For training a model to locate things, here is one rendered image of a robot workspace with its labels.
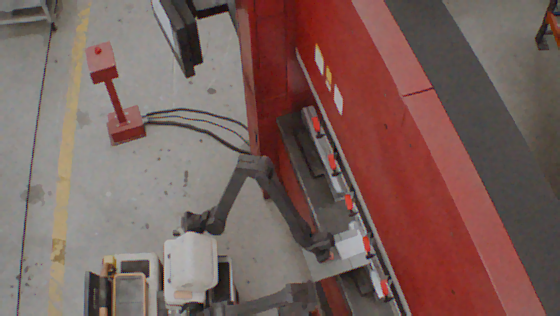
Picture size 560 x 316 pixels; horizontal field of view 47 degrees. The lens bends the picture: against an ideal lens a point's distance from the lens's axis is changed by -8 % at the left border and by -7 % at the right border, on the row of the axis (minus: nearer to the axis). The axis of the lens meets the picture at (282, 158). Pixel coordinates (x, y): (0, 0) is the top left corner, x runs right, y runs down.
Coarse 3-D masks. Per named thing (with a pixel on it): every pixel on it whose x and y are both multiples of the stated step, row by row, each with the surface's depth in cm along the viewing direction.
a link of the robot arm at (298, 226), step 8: (272, 168) 267; (256, 176) 259; (264, 176) 259; (272, 176) 264; (264, 184) 261; (272, 184) 264; (280, 184) 268; (272, 192) 267; (280, 192) 267; (272, 200) 271; (280, 200) 270; (288, 200) 272; (280, 208) 273; (288, 208) 272; (296, 208) 277; (288, 216) 275; (296, 216) 276; (288, 224) 278; (296, 224) 277; (304, 224) 281; (296, 232) 280; (304, 232) 280; (296, 240) 283
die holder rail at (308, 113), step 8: (304, 112) 346; (312, 112) 346; (304, 120) 350; (312, 120) 344; (312, 128) 341; (320, 128) 341; (312, 136) 341; (320, 144) 337; (320, 152) 334; (320, 160) 339; (328, 160) 332; (328, 168) 330; (328, 176) 333; (336, 176) 328; (336, 184) 325; (336, 192) 324; (344, 192) 329; (336, 200) 331
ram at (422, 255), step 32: (320, 0) 247; (320, 32) 262; (352, 64) 233; (320, 96) 294; (352, 96) 245; (352, 128) 258; (384, 128) 219; (352, 160) 272; (384, 160) 229; (384, 192) 240; (416, 192) 206; (384, 224) 252; (416, 224) 214; (384, 256) 264; (416, 256) 223; (448, 256) 192; (416, 288) 233; (448, 288) 199
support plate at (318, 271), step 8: (344, 232) 310; (352, 232) 310; (336, 240) 308; (344, 240) 308; (360, 248) 306; (304, 256) 304; (312, 256) 304; (336, 256) 304; (352, 256) 304; (360, 256) 304; (312, 264) 302; (320, 264) 302; (328, 264) 302; (336, 264) 302; (344, 264) 302; (352, 264) 302; (360, 264) 302; (312, 272) 300; (320, 272) 300; (328, 272) 300; (336, 272) 300; (344, 272) 301
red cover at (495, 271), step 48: (336, 0) 222; (384, 48) 197; (384, 96) 203; (432, 96) 188; (432, 144) 181; (432, 192) 187; (480, 192) 173; (480, 240) 166; (480, 288) 169; (528, 288) 160
